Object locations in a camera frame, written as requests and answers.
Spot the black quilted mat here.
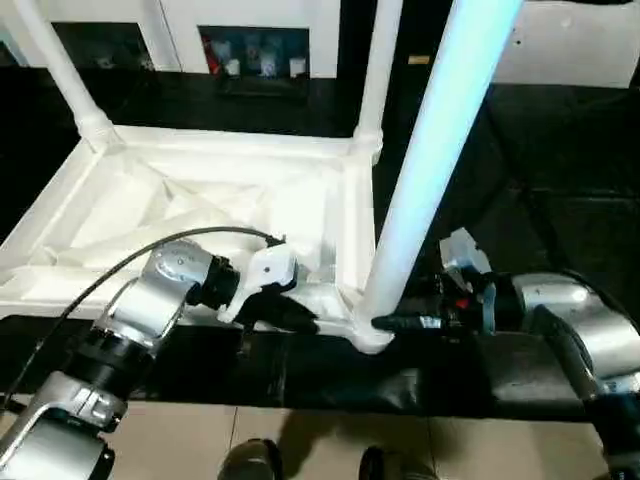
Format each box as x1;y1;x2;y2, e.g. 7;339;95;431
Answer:
0;64;640;419

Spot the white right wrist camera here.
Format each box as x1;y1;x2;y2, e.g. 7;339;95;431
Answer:
438;227;497;335

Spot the white plastic table top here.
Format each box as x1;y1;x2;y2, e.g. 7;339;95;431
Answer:
0;123;397;356

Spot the pale panel with holes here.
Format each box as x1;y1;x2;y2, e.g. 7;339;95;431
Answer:
491;0;640;90

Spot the black cabinet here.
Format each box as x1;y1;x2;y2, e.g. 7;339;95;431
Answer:
372;0;501;139

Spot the white sideboard with glass doors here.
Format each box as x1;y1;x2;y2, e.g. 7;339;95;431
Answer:
0;0;377;80

